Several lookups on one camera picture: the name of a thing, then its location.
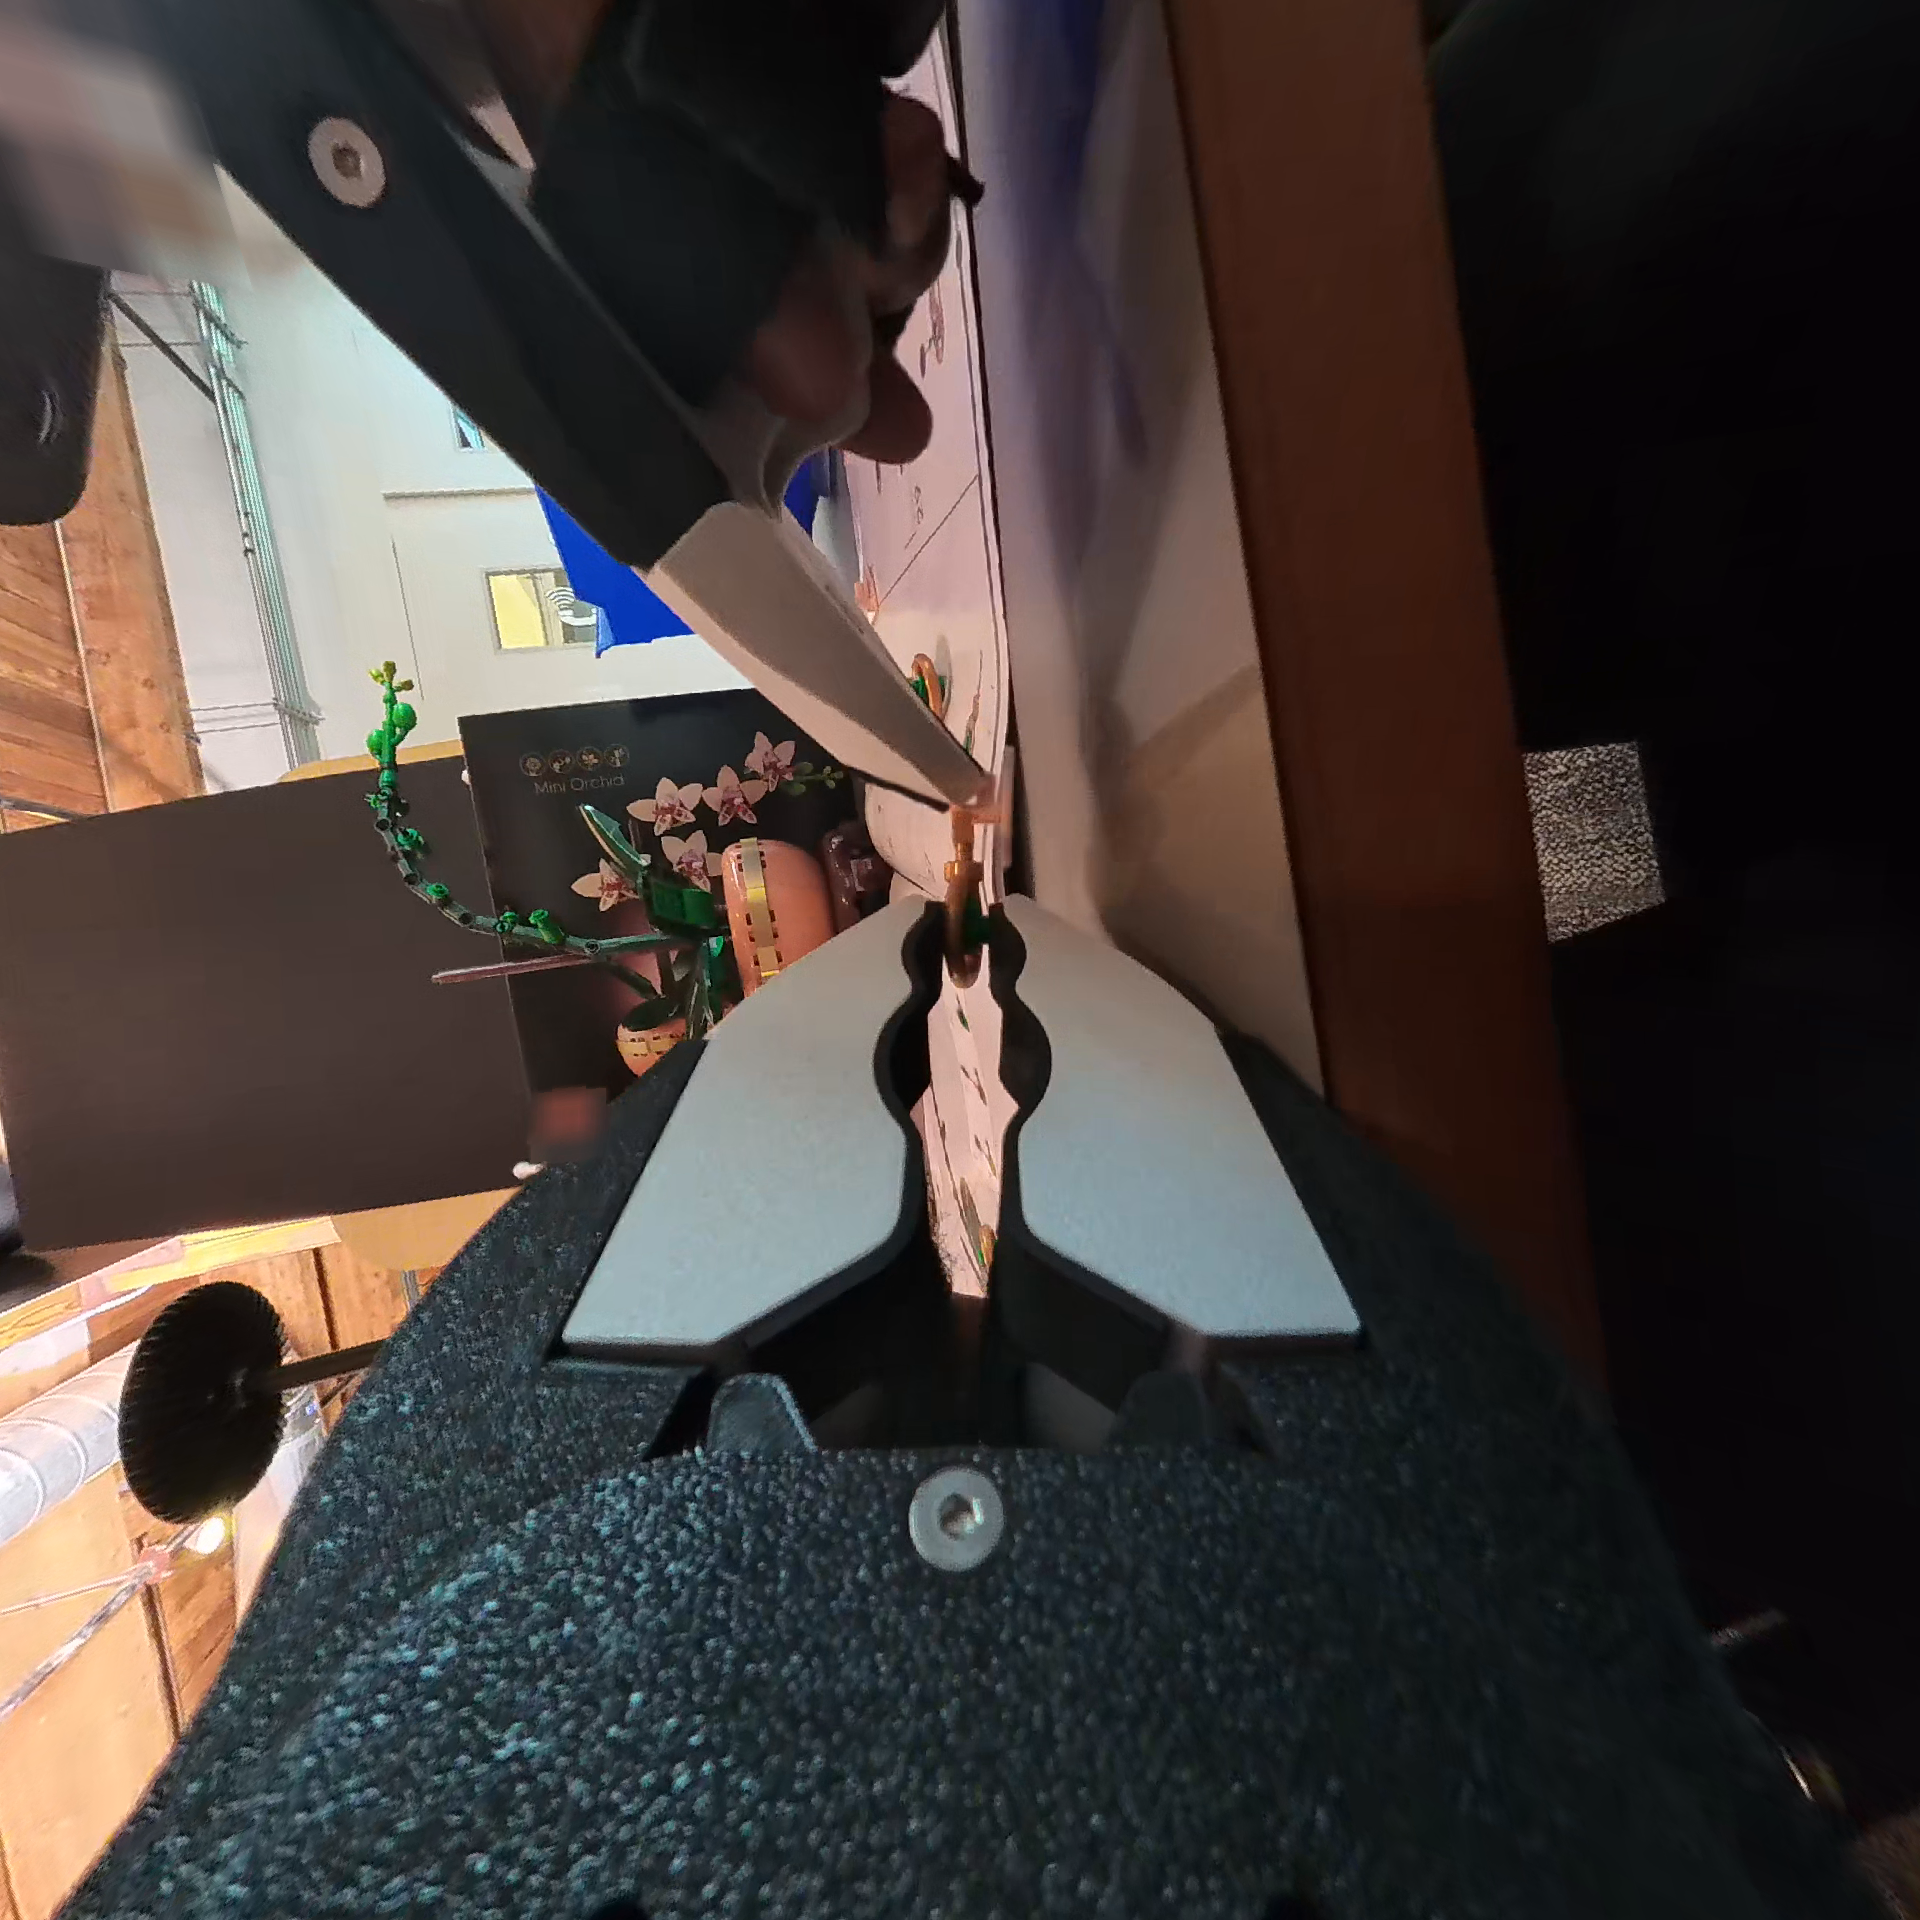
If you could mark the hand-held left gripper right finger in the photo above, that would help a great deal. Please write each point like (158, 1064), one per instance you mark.
(1172, 1184)

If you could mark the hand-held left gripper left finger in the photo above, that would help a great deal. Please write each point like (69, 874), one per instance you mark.
(750, 1170)

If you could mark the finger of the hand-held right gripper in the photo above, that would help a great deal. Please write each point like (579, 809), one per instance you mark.
(796, 628)

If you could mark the tan shield-shaped brick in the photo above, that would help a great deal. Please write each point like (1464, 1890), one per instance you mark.
(980, 806)

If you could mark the person's right hand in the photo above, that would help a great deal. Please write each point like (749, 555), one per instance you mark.
(839, 358)

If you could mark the blue plastic bin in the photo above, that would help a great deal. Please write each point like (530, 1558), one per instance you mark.
(630, 598)

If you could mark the open instruction booklet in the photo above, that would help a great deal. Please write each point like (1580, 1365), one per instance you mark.
(938, 494)

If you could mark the brown brick pot base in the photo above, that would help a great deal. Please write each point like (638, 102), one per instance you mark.
(848, 877)

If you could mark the tan brick flower pot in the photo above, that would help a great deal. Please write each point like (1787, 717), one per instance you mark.
(774, 914)

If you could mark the black orchid set box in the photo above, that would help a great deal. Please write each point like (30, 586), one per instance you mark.
(556, 901)

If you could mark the green brick plant stem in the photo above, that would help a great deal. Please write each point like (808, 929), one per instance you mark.
(394, 726)

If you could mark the black panel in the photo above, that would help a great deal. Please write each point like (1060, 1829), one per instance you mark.
(224, 1020)

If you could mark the black round disc on rod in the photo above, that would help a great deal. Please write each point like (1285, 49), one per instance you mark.
(202, 1402)

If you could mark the silver ventilation duct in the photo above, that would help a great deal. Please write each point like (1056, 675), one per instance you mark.
(60, 1448)

